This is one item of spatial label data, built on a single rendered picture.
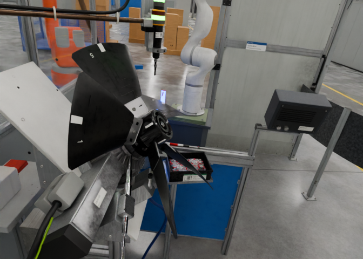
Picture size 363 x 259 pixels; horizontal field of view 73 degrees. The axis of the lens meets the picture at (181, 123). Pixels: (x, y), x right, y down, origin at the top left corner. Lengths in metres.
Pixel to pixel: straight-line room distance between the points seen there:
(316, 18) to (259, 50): 0.59
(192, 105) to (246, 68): 1.29
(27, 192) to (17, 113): 0.44
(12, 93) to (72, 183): 0.34
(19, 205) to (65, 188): 0.46
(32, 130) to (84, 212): 0.31
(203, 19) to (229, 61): 1.24
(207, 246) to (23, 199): 1.34
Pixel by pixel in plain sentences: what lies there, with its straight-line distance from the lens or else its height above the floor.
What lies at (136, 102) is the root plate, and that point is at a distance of 0.88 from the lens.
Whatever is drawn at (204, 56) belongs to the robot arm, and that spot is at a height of 1.33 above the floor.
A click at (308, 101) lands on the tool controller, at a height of 1.23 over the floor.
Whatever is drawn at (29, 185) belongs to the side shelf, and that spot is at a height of 0.86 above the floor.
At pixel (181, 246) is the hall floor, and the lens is 2.01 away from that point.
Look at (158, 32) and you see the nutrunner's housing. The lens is 0.84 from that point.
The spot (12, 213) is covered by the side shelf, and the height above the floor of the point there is 0.86.
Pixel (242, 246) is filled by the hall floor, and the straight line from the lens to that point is 2.12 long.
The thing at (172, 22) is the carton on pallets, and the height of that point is 0.99.
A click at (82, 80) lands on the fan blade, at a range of 0.62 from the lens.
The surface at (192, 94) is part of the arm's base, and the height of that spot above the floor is 1.08.
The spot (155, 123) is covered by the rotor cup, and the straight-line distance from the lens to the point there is 0.79.
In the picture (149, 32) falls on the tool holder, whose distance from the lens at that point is 0.82.
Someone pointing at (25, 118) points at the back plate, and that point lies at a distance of 0.85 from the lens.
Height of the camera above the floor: 1.60
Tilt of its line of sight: 26 degrees down
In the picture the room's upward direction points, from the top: 7 degrees clockwise
